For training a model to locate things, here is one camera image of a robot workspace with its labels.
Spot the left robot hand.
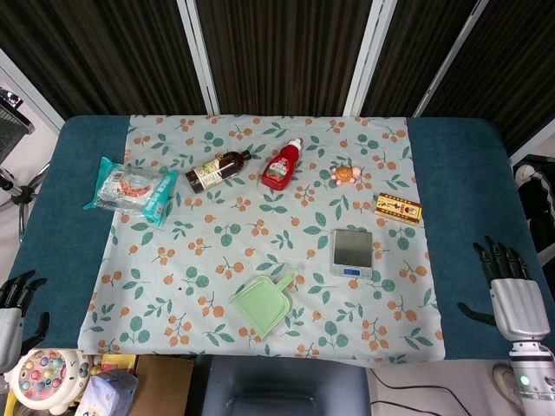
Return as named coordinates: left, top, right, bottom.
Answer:
left=0, top=270, right=50, bottom=373

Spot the black office chair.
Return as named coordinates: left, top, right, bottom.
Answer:
left=0, top=88, right=52, bottom=244

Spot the white shoe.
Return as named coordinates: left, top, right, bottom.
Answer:
left=492, top=362, right=521, bottom=411

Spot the orange pink turtle toy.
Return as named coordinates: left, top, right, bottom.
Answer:
left=331, top=164, right=361, bottom=187

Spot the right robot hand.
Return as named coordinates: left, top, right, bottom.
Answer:
left=457, top=236, right=551, bottom=344

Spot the teal snack package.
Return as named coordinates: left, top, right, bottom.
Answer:
left=82, top=156, right=180, bottom=228

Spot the blue tissue pack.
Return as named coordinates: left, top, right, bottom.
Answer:
left=79, top=368, right=139, bottom=416

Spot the yellow red small box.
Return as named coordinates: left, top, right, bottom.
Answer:
left=375, top=192, right=423, bottom=226

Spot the black cable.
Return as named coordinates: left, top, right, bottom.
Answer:
left=368, top=370, right=473, bottom=416

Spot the dark sauce bottle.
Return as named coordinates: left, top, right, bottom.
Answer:
left=185, top=148, right=252, bottom=194

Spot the silver digital scale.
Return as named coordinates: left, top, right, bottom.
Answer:
left=331, top=229, right=375, bottom=277

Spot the floral tablecloth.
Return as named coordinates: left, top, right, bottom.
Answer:
left=76, top=114, right=447, bottom=364

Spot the folding screen partition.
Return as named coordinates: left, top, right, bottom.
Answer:
left=0, top=0, right=555, bottom=158

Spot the black white bag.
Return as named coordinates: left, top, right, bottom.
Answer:
left=513, top=159, right=555, bottom=257

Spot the colourful round toy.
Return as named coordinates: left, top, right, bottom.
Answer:
left=9, top=348, right=91, bottom=414

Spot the dark blue chair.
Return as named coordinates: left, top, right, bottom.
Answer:
left=186, top=354, right=372, bottom=416

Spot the red ketchup bottle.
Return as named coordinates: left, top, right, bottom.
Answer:
left=261, top=138, right=304, bottom=192

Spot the green plastic dustpan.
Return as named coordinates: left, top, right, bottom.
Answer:
left=228, top=265, right=302, bottom=342

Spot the brown cardboard box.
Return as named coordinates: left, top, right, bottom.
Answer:
left=129, top=354, right=195, bottom=416

